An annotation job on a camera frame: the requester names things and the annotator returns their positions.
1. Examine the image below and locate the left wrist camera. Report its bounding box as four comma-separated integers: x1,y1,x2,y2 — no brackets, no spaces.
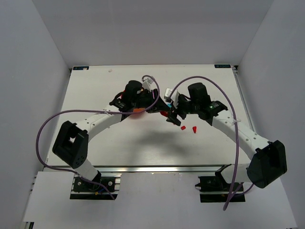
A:
142,77,154,92

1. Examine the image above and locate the left blue table label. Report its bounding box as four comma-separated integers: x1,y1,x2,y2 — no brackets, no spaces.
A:
72,66,89,71

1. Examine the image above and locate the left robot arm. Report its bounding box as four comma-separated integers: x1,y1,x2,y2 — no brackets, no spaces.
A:
52,80,170,182

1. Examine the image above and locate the right blue table label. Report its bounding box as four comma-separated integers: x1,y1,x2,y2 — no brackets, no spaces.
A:
214,64,231,69

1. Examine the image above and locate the orange divided round container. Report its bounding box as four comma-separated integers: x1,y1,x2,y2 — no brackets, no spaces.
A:
127,108,146,119

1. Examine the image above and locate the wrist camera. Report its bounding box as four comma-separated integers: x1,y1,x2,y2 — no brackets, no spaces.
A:
164,88,180,108
142,77,154,92

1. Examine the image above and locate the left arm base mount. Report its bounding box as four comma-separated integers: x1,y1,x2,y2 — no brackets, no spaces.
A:
70,172,121,200

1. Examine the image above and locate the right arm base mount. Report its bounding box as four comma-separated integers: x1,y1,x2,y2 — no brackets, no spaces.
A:
194,164,232,203

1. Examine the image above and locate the blue table label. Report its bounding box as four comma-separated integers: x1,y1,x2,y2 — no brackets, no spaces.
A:
214,64,231,69
72,66,89,71

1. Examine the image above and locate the red flower lego brick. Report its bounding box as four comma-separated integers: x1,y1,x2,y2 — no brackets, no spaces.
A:
160,111,168,117

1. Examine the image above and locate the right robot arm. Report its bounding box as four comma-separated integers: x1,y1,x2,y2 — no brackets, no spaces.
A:
164,83,287,188

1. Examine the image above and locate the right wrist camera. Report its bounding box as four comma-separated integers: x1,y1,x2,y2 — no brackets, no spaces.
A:
164,88,180,108

